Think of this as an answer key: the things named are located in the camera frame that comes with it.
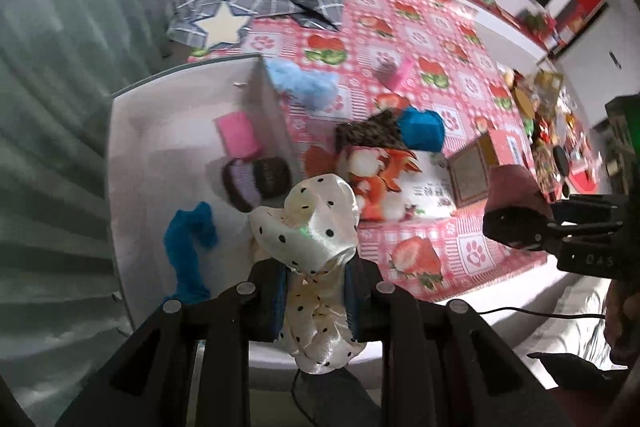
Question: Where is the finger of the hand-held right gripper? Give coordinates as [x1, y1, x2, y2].
[482, 205, 567, 254]

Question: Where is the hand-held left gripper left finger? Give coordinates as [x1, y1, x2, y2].
[55, 258, 289, 427]

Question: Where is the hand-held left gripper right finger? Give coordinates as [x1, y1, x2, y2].
[344, 259, 576, 427]

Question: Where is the white polka dot satin cloth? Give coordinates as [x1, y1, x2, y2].
[247, 173, 368, 375]

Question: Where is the orange red cloth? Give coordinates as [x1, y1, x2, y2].
[304, 146, 341, 180]

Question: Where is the leopard print cloth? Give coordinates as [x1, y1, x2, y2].
[334, 109, 405, 152]

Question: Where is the white storage box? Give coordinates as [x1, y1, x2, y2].
[106, 53, 371, 365]

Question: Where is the light blue fluffy cloth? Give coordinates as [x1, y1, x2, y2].
[263, 58, 340, 110]

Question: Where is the person's right hand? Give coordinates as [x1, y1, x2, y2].
[602, 277, 640, 365]

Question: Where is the pink strawberry print tablecloth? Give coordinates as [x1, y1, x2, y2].
[187, 0, 556, 305]

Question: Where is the white bedding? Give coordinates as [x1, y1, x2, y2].
[515, 277, 613, 363]

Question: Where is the fox print packet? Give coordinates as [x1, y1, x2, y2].
[336, 146, 458, 222]

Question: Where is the jar with yellow lid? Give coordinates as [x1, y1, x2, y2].
[511, 86, 536, 118]

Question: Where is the pile of snack packets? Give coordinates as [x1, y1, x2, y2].
[502, 67, 591, 148]

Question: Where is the pink grey small cloth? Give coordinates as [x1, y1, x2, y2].
[374, 57, 415, 92]

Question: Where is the black cable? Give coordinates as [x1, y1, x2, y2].
[470, 307, 608, 320]

